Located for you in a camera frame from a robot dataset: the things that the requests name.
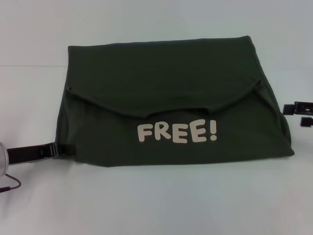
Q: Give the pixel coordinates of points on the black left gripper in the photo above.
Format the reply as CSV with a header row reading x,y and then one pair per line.
x,y
29,153

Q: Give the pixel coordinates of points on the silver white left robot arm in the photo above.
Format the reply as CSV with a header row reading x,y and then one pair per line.
x,y
3,159

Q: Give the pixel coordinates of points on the dark green t-shirt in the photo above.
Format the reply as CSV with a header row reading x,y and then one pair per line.
x,y
171,102

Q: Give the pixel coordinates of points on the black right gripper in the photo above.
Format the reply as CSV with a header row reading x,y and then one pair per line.
x,y
304,107

